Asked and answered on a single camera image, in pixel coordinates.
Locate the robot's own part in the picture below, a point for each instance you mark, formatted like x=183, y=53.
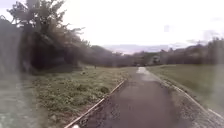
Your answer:
x=75, y=126

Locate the grass verge with leaves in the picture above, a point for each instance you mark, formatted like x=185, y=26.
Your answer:
x=66, y=90

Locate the pale path edging strip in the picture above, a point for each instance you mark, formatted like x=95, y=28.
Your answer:
x=96, y=104
x=196, y=101

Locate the grey gravel path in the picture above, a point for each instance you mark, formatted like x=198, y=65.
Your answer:
x=140, y=103

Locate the tall dark trees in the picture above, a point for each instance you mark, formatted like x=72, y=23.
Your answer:
x=43, y=40

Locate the distant row of trees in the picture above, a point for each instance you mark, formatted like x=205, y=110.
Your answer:
x=173, y=55

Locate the open grass field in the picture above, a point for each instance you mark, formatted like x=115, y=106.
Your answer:
x=196, y=78

